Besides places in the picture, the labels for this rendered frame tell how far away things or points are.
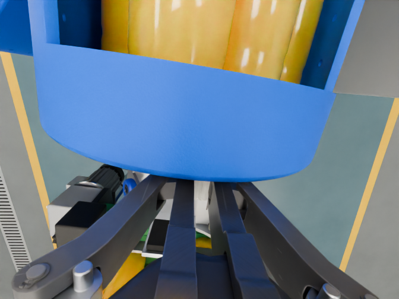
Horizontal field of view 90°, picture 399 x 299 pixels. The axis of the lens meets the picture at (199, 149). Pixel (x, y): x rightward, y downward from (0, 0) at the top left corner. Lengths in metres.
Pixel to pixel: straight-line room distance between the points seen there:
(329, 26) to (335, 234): 1.97
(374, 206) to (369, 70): 1.49
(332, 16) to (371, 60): 0.57
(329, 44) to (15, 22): 0.42
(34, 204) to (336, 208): 2.37
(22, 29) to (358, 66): 0.87
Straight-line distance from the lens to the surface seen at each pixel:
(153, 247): 0.42
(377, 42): 0.84
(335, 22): 0.27
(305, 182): 1.73
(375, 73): 0.81
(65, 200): 0.71
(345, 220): 2.10
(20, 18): 0.44
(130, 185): 0.43
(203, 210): 0.51
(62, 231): 0.52
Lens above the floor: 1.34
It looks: 71 degrees down
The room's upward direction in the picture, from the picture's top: 177 degrees clockwise
